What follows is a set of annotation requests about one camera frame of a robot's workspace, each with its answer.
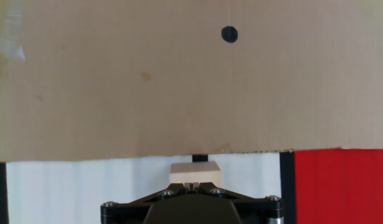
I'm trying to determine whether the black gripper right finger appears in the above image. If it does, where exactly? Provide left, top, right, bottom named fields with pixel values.
left=192, top=182, right=285, bottom=224

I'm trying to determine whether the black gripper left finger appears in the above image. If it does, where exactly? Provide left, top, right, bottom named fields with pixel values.
left=100, top=182, right=192, bottom=224

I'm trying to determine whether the light wooden block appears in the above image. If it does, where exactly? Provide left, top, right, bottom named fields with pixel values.
left=169, top=161, right=224, bottom=189

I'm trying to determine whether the colourful Mondrian pattern cloth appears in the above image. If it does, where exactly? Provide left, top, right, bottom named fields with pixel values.
left=0, top=148, right=383, bottom=224

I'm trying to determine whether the brown cardboard sheet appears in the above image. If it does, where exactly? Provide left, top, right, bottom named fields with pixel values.
left=0, top=0, right=383, bottom=163

